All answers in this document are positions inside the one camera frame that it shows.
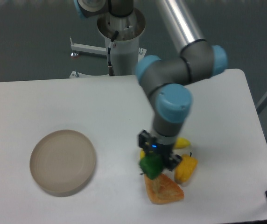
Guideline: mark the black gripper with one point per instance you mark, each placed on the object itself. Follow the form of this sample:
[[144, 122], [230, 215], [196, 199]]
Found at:
[[160, 145]]

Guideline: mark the green toy pepper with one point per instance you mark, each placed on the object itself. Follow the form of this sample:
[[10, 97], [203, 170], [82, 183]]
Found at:
[[151, 165]]

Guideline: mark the silver blue-capped robot arm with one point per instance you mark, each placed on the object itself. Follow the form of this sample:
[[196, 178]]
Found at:
[[163, 82]]

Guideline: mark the yellow toy pepper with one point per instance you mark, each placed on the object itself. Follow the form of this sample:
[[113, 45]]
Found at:
[[185, 169]]

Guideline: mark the beige round plate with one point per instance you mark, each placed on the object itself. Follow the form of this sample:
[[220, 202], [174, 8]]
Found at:
[[63, 162]]

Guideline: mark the yellow toy banana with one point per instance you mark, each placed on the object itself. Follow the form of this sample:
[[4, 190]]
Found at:
[[181, 143]]

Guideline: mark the orange toy pastry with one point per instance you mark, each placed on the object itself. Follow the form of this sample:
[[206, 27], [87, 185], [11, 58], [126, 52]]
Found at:
[[163, 190]]

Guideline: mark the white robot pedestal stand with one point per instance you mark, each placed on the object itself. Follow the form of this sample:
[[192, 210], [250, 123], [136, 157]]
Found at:
[[121, 35]]

